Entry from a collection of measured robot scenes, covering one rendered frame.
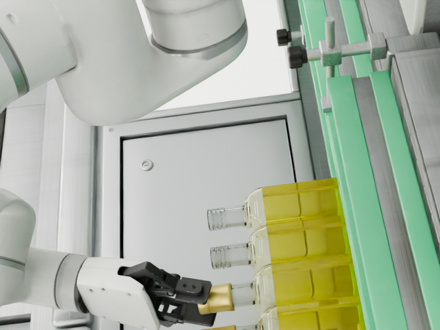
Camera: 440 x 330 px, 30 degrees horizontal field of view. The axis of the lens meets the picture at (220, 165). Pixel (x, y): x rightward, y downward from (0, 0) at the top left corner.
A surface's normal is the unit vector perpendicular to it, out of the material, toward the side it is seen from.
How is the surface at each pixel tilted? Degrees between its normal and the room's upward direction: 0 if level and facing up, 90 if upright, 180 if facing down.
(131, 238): 90
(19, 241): 147
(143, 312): 72
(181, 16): 81
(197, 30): 93
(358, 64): 90
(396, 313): 90
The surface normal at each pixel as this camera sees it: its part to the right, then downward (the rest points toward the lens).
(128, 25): 0.84, 0.16
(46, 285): -0.27, 0.02
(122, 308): -0.26, 0.76
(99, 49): 0.37, 0.51
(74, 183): -0.11, -0.58
